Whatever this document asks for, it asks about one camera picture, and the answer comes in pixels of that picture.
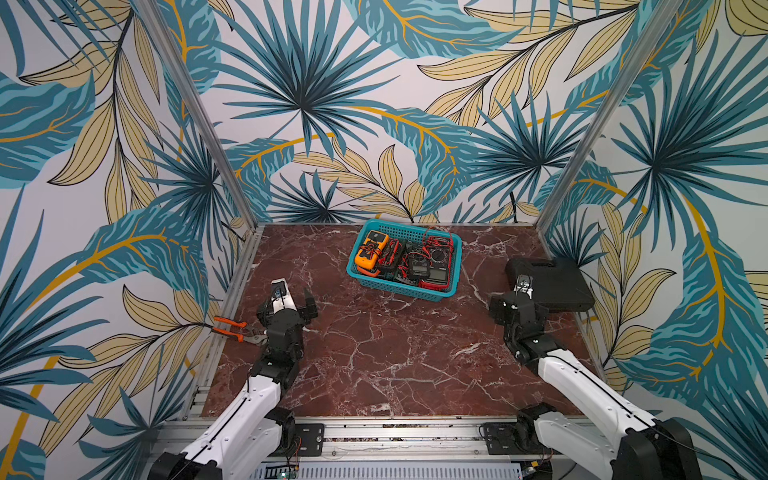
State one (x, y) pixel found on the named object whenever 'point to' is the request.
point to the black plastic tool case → (559, 284)
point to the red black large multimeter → (440, 248)
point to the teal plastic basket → (410, 235)
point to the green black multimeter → (413, 268)
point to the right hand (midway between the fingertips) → (518, 302)
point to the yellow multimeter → (366, 258)
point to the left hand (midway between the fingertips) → (288, 296)
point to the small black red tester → (390, 254)
